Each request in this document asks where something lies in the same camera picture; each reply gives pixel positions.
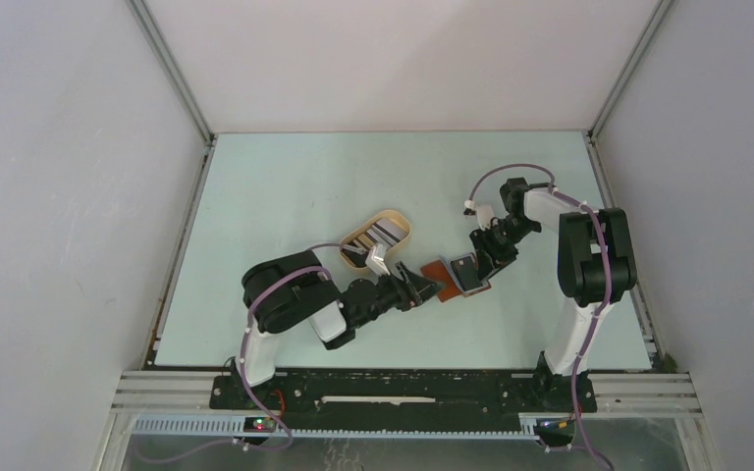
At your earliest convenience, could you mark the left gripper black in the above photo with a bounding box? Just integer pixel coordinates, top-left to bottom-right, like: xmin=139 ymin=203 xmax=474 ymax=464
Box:
xmin=352 ymin=261 xmax=445 ymax=329

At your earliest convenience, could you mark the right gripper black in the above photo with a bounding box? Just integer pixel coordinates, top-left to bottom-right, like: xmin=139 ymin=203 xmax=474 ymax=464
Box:
xmin=468 ymin=217 xmax=540 ymax=283

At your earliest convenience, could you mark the black credit card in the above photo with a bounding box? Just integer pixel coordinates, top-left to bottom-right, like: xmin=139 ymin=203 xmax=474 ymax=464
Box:
xmin=449 ymin=253 xmax=483 ymax=292

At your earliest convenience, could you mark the brown leather card holder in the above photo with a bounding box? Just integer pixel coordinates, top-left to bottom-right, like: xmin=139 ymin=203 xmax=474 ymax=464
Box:
xmin=421 ymin=253 xmax=491 ymax=303

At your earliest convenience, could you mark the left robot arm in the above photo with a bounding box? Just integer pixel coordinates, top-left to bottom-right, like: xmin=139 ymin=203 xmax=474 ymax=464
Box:
xmin=233 ymin=244 xmax=446 ymax=409

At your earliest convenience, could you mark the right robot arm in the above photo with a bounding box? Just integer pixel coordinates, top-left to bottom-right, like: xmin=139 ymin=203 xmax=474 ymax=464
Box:
xmin=464 ymin=178 xmax=637 ymax=410

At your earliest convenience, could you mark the beige oval tray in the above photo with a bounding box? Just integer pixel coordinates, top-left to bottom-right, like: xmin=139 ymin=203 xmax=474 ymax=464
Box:
xmin=339 ymin=209 xmax=412 ymax=271

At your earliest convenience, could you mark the small circuit board led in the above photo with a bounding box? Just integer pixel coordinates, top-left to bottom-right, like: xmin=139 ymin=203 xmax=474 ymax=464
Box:
xmin=243 ymin=417 xmax=278 ymax=433

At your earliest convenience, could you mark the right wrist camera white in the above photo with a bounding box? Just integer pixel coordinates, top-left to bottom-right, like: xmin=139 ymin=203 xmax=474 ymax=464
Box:
xmin=463 ymin=199 xmax=496 ymax=231

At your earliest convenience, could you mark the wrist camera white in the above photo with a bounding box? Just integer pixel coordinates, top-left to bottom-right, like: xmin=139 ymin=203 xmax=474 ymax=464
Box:
xmin=365 ymin=243 xmax=391 ymax=277
xmin=463 ymin=199 xmax=496 ymax=231

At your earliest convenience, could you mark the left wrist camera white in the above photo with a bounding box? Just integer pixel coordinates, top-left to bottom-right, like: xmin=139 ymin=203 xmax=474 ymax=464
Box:
xmin=365 ymin=243 xmax=391 ymax=277

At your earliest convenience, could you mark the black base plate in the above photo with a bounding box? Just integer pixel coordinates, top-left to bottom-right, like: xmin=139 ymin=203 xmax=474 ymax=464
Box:
xmin=209 ymin=368 xmax=598 ymax=433

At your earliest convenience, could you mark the aluminium frame rail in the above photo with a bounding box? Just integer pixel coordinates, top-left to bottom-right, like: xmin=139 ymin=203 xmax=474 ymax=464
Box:
xmin=112 ymin=369 xmax=701 ymax=439

